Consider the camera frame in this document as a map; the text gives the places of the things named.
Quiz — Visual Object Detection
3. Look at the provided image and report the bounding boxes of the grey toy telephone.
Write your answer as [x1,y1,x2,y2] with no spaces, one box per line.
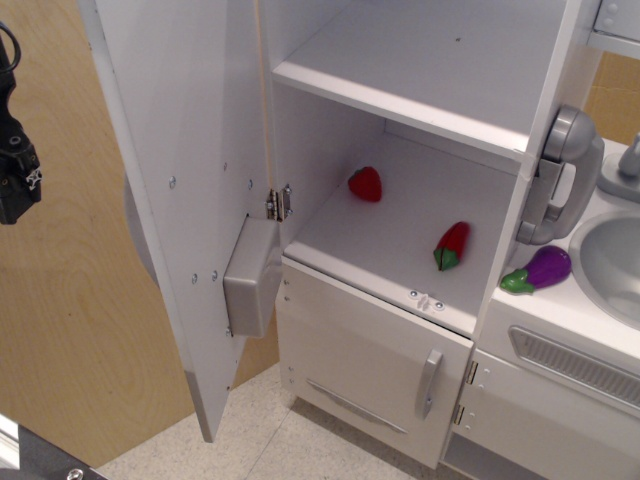
[516,105,605,245]

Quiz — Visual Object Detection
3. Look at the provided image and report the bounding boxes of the white fridge door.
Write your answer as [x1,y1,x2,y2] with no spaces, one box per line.
[79,1,270,441]

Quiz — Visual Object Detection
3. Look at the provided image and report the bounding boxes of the red toy chili pepper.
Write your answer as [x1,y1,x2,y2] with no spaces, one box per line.
[433,221,471,271]

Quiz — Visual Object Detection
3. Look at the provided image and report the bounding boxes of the grey toy faucet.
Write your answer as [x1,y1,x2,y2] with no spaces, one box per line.
[597,134,639,203]

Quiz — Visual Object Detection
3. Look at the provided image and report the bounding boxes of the white toy fridge cabinet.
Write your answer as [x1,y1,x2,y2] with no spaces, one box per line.
[257,0,584,471]

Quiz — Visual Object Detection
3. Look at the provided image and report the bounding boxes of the red toy strawberry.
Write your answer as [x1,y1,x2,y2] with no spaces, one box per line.
[348,166,382,203]

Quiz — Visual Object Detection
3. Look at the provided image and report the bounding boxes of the white toy kitchen counter unit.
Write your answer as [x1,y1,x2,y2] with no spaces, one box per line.
[439,137,640,480]

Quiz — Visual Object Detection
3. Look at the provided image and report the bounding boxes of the purple toy eggplant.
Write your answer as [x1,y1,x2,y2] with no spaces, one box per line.
[499,245,572,294]

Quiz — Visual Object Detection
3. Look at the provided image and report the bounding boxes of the grey vent grille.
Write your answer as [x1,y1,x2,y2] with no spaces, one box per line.
[508,326,639,409]

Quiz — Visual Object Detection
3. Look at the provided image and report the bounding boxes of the white lower freezer door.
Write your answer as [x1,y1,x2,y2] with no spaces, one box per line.
[276,260,472,468]

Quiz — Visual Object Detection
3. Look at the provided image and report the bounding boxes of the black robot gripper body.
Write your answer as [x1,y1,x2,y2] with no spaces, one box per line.
[0,22,31,156]

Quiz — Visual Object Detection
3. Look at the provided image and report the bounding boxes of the metal door hinge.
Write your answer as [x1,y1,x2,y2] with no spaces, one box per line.
[265,184,293,223]

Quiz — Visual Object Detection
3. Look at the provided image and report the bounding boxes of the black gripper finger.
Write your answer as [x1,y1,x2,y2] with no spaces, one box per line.
[1,139,43,225]

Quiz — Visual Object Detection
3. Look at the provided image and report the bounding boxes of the grey freezer door handle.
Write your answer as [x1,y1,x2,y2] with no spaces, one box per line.
[415,349,443,420]

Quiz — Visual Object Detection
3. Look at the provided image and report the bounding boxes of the grey toy sink basin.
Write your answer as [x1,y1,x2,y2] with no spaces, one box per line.
[569,211,639,329]

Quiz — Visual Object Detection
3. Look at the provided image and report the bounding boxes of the grey ice dispenser panel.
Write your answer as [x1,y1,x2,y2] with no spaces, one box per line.
[223,217,283,338]

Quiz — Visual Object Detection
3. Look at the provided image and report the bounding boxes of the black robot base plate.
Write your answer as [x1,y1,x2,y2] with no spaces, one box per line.
[1,415,105,480]

